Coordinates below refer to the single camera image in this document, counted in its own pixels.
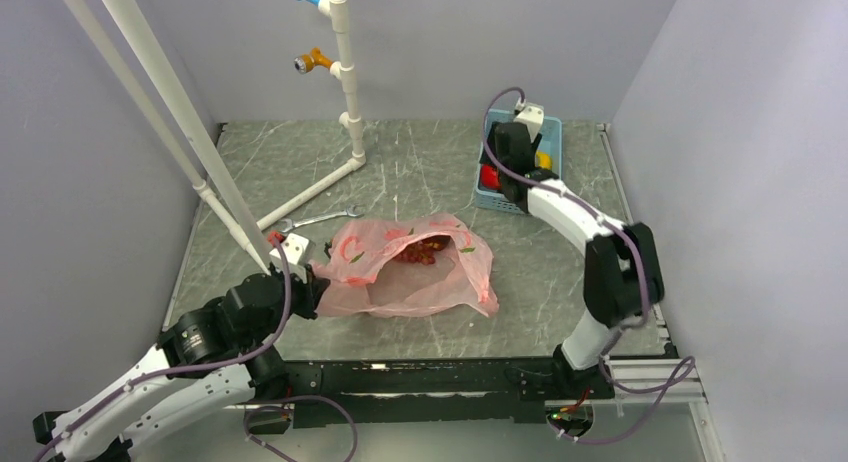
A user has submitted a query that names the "large red fake apple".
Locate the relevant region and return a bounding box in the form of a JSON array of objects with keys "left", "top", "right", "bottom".
[{"left": 479, "top": 164, "right": 501, "bottom": 192}]

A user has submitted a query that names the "pink plastic bag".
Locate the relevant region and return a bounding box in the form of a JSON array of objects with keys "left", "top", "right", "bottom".
[{"left": 313, "top": 213, "right": 499, "bottom": 318}]

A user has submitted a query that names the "red fake grape bunch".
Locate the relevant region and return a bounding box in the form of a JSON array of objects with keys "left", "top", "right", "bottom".
[{"left": 393, "top": 235, "right": 451, "bottom": 265}]

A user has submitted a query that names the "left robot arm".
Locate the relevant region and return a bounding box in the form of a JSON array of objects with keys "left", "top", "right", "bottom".
[{"left": 33, "top": 271, "right": 330, "bottom": 461}]

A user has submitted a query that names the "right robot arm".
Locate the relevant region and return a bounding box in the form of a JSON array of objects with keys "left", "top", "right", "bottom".
[{"left": 484, "top": 122, "right": 664, "bottom": 397}]

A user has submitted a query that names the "yellow fake banana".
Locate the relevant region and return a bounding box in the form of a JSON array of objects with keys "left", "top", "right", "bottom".
[{"left": 535, "top": 151, "right": 553, "bottom": 171}]

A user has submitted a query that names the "light blue plastic basket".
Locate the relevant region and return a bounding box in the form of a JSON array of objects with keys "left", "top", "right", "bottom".
[{"left": 473, "top": 109, "right": 563, "bottom": 214}]

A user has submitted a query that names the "white diagonal support pole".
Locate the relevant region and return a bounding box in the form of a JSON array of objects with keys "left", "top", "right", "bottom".
[{"left": 62, "top": 0, "right": 272, "bottom": 273}]

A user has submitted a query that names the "silver open-end wrench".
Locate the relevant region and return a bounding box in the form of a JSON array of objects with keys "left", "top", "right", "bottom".
[{"left": 279, "top": 205, "right": 365, "bottom": 233}]

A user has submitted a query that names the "orange hook on pipe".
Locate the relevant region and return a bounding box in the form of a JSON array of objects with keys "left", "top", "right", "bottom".
[{"left": 293, "top": 47, "right": 334, "bottom": 74}]

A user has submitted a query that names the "white PVC pipe stand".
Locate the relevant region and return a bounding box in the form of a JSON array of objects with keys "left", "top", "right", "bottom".
[{"left": 254, "top": 0, "right": 368, "bottom": 233}]

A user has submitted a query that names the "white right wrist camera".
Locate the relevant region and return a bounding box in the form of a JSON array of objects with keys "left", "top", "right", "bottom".
[{"left": 513, "top": 100, "right": 545, "bottom": 142}]

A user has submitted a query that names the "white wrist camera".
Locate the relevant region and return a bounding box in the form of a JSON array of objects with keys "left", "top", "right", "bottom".
[
  {"left": 268, "top": 231, "right": 314, "bottom": 280},
  {"left": 513, "top": 100, "right": 545, "bottom": 142}
]

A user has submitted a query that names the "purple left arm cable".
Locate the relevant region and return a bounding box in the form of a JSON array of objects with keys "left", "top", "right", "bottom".
[{"left": 29, "top": 236, "right": 294, "bottom": 462}]

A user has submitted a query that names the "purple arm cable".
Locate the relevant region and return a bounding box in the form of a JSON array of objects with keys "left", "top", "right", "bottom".
[
  {"left": 481, "top": 86, "right": 697, "bottom": 395},
  {"left": 29, "top": 236, "right": 294, "bottom": 462}
]

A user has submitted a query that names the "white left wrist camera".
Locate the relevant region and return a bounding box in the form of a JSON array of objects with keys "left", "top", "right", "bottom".
[{"left": 268, "top": 231, "right": 314, "bottom": 280}]

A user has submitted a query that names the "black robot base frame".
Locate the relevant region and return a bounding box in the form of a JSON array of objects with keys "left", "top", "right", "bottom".
[{"left": 249, "top": 353, "right": 614, "bottom": 428}]

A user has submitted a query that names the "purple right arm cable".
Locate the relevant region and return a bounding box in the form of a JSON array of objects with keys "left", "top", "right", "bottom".
[{"left": 481, "top": 86, "right": 697, "bottom": 395}]

